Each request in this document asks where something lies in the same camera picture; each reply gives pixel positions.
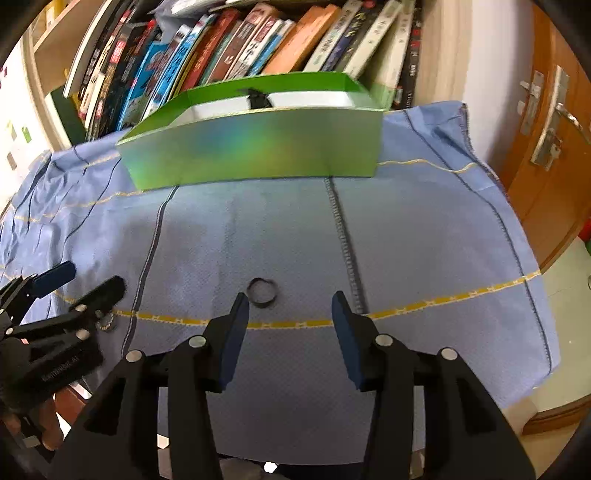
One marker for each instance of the orange book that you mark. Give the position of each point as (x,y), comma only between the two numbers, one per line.
(299,43)

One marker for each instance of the silver door handle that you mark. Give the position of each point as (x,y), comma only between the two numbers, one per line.
(548,146)

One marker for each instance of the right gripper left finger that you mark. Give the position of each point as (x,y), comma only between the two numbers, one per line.
(114,436)

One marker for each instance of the blue striped cloth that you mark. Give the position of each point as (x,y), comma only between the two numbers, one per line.
(429,247)

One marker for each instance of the white green book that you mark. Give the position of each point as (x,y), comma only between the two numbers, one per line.
(384,69)

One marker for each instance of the brown wooden door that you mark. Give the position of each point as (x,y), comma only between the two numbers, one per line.
(553,205)

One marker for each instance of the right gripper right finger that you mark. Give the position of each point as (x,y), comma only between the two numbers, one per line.
(467,435)

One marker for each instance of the black red book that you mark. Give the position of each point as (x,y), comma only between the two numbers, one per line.
(405,92)

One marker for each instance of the green cardboard box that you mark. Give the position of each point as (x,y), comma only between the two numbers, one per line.
(294,125)

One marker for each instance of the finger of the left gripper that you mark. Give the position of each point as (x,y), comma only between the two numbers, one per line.
(84,314)
(20,293)

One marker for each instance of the operator hand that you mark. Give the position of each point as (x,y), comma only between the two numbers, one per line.
(48,423)

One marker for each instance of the wooden bookshelf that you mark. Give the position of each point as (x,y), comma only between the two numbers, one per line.
(445,52)

